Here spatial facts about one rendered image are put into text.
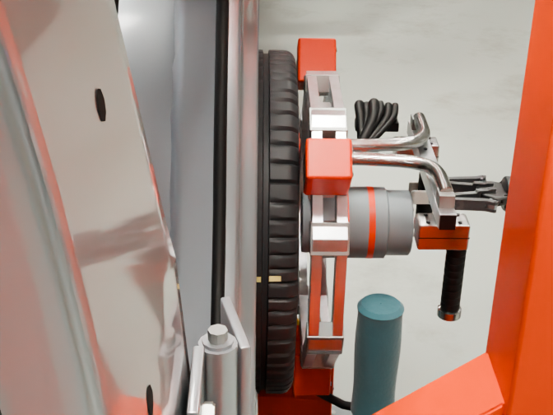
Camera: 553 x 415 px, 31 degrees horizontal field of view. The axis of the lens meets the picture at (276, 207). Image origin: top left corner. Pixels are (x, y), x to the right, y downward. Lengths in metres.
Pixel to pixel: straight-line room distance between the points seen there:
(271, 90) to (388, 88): 3.36
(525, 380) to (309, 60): 0.82
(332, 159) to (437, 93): 3.45
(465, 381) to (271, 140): 0.49
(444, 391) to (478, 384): 0.06
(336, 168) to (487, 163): 2.75
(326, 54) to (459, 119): 2.80
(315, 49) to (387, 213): 0.35
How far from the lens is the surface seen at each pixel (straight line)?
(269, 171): 1.63
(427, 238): 1.77
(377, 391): 1.98
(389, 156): 1.86
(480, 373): 1.57
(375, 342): 1.91
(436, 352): 3.09
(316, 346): 1.78
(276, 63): 1.80
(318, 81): 1.92
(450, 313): 1.87
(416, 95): 5.00
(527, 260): 1.38
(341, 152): 1.62
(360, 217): 1.89
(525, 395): 1.48
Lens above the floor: 1.78
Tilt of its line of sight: 28 degrees down
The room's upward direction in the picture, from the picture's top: 1 degrees clockwise
